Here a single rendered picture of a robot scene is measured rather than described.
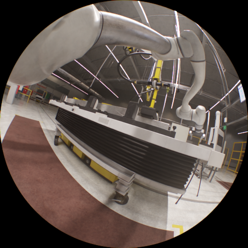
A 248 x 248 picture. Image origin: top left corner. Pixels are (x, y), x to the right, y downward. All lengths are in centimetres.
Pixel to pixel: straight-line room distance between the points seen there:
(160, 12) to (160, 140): 952
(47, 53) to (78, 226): 88
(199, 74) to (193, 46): 17
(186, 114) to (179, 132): 480
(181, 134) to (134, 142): 489
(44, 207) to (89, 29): 97
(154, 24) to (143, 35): 956
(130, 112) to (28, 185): 117
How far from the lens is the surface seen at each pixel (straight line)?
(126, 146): 88
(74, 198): 99
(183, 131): 564
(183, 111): 79
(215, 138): 320
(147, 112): 92
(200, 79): 62
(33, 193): 99
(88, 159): 153
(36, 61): 16
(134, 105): 63
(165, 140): 50
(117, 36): 23
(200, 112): 78
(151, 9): 966
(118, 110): 87
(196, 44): 55
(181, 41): 55
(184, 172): 90
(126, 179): 79
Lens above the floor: 80
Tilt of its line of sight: 3 degrees up
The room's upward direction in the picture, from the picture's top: 19 degrees clockwise
